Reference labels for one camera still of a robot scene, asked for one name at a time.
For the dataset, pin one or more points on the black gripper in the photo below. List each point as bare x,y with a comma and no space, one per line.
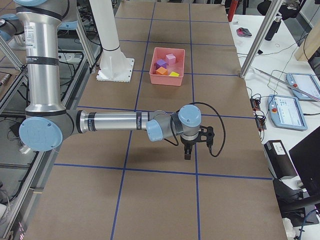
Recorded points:
188,145

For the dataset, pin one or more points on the yellow foam block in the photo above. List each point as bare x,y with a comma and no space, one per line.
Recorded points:
174,74

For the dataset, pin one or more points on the orange foam block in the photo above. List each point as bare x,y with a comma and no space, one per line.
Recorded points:
161,71

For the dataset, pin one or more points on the purple foam block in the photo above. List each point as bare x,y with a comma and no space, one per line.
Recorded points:
160,64

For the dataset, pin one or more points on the light pink foam block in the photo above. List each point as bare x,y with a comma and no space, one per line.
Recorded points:
170,59

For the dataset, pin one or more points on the pink plastic bin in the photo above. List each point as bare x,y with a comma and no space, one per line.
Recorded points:
178,67

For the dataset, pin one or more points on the black box with label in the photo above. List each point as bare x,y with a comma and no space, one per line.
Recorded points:
279,162

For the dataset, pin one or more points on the blue teach pendant near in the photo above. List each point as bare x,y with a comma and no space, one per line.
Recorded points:
286,112

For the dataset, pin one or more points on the blue teach pendant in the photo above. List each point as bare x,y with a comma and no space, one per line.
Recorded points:
304,82
286,112

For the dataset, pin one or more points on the black monitor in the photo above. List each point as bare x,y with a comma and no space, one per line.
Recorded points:
306,159

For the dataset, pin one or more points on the grey pink cloth pouch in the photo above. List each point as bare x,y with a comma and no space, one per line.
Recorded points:
243,32

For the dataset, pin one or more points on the reacher grabber tool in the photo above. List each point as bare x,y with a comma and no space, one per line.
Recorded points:
291,86

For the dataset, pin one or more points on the blue teach pendant far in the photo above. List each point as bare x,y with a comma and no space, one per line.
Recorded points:
304,82

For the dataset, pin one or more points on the black water bottle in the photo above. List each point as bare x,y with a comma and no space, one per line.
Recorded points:
273,28

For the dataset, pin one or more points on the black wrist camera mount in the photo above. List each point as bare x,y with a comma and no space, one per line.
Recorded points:
206,135

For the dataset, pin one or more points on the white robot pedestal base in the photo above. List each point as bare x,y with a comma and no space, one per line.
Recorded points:
114,66

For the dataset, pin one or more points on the aluminium frame post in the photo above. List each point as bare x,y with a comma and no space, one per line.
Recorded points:
265,26

